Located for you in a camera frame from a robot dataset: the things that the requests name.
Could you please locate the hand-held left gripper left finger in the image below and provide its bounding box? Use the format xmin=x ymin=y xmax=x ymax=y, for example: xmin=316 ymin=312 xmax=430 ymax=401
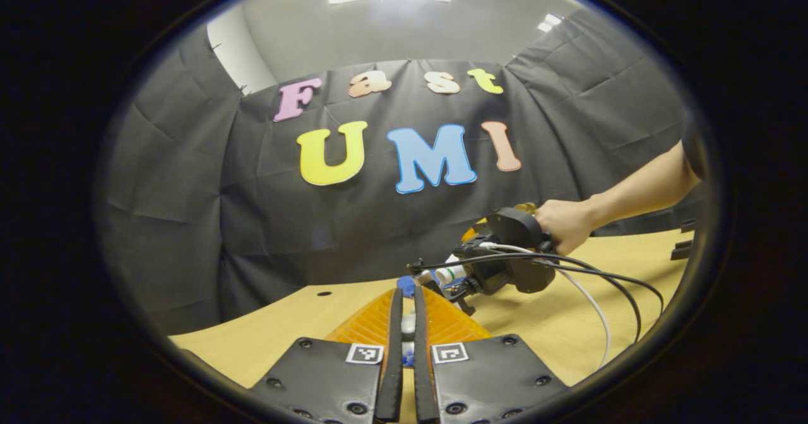
xmin=249 ymin=287 xmax=405 ymax=424

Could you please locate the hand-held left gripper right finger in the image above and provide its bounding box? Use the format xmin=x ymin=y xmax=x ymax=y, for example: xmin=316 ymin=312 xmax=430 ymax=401
xmin=413 ymin=285 xmax=569 ymax=424

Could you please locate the white water bottle green label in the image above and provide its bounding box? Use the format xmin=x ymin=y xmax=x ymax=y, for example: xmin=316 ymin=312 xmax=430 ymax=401
xmin=413 ymin=254 xmax=472 ymax=289

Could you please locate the black backdrop cloth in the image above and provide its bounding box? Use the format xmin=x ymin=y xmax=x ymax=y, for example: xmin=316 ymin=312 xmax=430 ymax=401
xmin=101 ymin=8 xmax=703 ymax=336

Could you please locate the black cable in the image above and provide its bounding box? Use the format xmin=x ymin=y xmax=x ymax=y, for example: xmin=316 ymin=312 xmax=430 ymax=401
xmin=407 ymin=252 xmax=665 ymax=344

